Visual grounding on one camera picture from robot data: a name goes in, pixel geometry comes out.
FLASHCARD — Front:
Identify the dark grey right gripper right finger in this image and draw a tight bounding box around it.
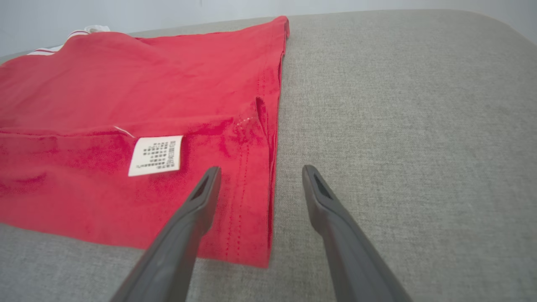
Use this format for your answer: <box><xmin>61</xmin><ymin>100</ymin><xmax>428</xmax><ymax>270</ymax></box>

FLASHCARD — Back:
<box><xmin>302</xmin><ymin>165</ymin><xmax>414</xmax><ymax>302</ymax></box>

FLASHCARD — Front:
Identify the red basketball jersey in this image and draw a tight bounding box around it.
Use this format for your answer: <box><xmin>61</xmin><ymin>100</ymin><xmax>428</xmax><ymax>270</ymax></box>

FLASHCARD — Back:
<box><xmin>0</xmin><ymin>16</ymin><xmax>290</xmax><ymax>268</ymax></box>

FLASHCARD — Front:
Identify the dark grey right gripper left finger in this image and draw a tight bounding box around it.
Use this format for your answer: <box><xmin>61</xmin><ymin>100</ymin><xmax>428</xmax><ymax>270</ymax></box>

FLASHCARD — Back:
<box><xmin>110</xmin><ymin>166</ymin><xmax>222</xmax><ymax>302</ymax></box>

